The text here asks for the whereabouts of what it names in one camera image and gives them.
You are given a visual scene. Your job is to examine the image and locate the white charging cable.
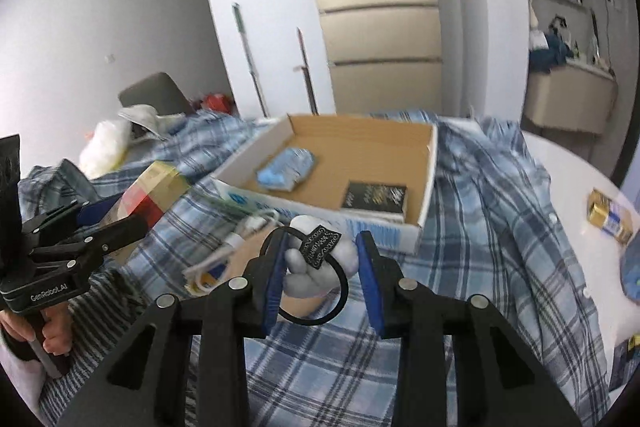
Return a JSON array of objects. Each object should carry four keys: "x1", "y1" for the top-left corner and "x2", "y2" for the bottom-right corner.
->
[{"x1": 182, "y1": 213, "x2": 283, "y2": 295}]

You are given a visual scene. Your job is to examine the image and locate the blue tissue packet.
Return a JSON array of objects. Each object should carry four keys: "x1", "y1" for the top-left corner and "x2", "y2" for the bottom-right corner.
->
[{"x1": 256, "y1": 148, "x2": 319, "y2": 192}]

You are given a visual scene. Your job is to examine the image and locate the blue plaid shirt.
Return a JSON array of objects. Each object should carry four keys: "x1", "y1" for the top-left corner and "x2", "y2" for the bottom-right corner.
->
[{"x1": 17, "y1": 109, "x2": 613, "y2": 427}]

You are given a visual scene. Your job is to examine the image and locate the grey striped cloth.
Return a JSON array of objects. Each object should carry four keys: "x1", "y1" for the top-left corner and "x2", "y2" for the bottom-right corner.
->
[{"x1": 37, "y1": 269, "x2": 156, "y2": 423}]

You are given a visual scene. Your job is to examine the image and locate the dark printed packet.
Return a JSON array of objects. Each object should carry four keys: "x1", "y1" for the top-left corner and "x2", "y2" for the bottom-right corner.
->
[{"x1": 611, "y1": 339, "x2": 640, "y2": 390}]

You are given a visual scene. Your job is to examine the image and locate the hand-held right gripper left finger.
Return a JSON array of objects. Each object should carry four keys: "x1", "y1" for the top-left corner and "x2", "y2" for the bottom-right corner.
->
[{"x1": 57, "y1": 229, "x2": 286, "y2": 427}]

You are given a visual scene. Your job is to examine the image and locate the cardboard box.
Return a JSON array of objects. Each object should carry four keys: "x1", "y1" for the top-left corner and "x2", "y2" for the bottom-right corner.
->
[{"x1": 210, "y1": 113, "x2": 440, "y2": 255}]

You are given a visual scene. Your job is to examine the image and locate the red paper box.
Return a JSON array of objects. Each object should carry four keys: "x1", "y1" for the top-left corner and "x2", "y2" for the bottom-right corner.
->
[{"x1": 97, "y1": 161, "x2": 192, "y2": 265}]

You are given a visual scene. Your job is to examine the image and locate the red plastic bag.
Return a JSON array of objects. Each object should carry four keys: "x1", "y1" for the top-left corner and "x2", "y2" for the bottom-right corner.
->
[{"x1": 192, "y1": 93, "x2": 236, "y2": 114}]

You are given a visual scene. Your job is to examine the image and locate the beige bathroom vanity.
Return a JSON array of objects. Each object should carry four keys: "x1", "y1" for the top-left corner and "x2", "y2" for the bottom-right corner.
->
[{"x1": 522, "y1": 57, "x2": 618, "y2": 136}]

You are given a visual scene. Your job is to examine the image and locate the blue cloth pouch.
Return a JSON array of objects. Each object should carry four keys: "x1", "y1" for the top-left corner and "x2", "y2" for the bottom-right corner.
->
[{"x1": 620, "y1": 237, "x2": 640, "y2": 300}]

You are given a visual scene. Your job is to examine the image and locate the broom with dark handle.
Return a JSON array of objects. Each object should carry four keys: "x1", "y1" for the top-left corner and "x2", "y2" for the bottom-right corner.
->
[{"x1": 294, "y1": 27, "x2": 320, "y2": 115}]

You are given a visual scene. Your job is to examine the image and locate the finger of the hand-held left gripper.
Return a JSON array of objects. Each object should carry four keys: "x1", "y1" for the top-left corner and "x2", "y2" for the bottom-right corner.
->
[
  {"x1": 20, "y1": 198, "x2": 123, "y2": 238},
  {"x1": 27, "y1": 213, "x2": 149, "y2": 270}
]

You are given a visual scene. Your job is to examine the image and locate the grey chair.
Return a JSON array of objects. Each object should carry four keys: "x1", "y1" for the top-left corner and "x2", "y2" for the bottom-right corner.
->
[{"x1": 118, "y1": 72, "x2": 193, "y2": 115}]

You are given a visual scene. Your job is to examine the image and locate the white plastic bag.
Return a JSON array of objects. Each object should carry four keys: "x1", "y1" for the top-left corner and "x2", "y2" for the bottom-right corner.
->
[{"x1": 79, "y1": 119, "x2": 133, "y2": 180}]

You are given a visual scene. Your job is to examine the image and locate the dark blue clothes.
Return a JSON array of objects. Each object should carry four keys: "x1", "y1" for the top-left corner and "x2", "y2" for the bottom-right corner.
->
[{"x1": 530, "y1": 32, "x2": 574, "y2": 74}]

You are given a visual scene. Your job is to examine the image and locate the black hair tie white plush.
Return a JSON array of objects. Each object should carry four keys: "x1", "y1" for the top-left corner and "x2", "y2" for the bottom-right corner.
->
[{"x1": 260, "y1": 215, "x2": 359, "y2": 327}]

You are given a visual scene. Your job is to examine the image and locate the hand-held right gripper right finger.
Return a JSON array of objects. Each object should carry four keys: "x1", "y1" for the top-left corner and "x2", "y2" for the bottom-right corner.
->
[{"x1": 354, "y1": 230, "x2": 573, "y2": 427}]

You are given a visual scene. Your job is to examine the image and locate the gold snack packet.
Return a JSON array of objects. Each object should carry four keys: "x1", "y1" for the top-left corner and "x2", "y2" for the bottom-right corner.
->
[{"x1": 587, "y1": 188, "x2": 635, "y2": 245}]

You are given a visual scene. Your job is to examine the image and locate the mop with metal handle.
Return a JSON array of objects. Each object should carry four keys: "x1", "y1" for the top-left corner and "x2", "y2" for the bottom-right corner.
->
[{"x1": 231, "y1": 3, "x2": 269, "y2": 118}]

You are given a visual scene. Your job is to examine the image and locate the gold three-door fridge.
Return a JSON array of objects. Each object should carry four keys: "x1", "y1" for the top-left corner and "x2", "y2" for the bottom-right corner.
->
[{"x1": 295, "y1": 0, "x2": 443, "y2": 118}]

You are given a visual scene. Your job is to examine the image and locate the person's left hand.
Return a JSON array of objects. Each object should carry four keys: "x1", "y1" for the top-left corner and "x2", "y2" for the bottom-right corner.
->
[{"x1": 0, "y1": 307, "x2": 74, "y2": 358}]

